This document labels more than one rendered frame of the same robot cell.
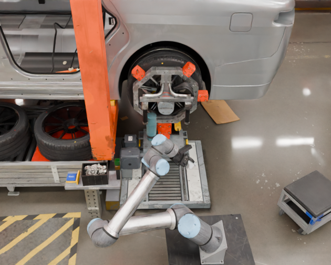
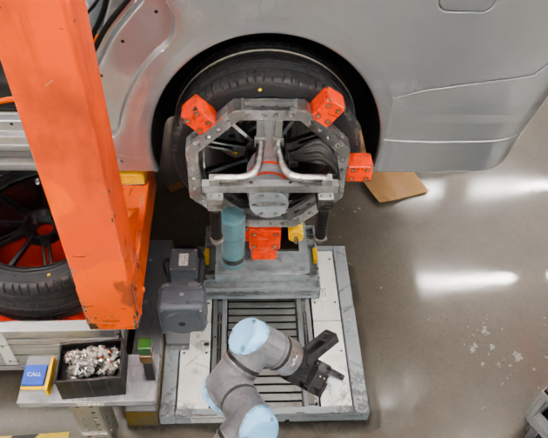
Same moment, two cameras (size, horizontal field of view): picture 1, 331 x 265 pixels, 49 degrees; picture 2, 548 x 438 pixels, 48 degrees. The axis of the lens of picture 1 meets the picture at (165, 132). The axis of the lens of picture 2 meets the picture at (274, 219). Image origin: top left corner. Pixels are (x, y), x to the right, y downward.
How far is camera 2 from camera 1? 1.03 m
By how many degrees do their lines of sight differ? 7
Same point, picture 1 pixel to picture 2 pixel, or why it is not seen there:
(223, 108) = not seen: hidden behind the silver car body
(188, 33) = (329, 15)
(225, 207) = (401, 418)
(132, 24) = not seen: outside the picture
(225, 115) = (396, 180)
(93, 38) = (51, 46)
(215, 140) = (376, 242)
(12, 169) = not seen: outside the picture
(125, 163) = (170, 322)
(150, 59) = (228, 79)
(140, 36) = (201, 21)
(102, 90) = (95, 181)
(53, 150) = not seen: outside the picture
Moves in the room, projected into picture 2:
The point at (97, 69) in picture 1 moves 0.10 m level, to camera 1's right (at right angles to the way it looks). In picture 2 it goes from (75, 130) to (118, 132)
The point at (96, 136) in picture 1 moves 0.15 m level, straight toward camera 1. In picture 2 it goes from (90, 282) to (92, 324)
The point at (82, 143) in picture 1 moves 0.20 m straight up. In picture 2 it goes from (65, 278) to (53, 242)
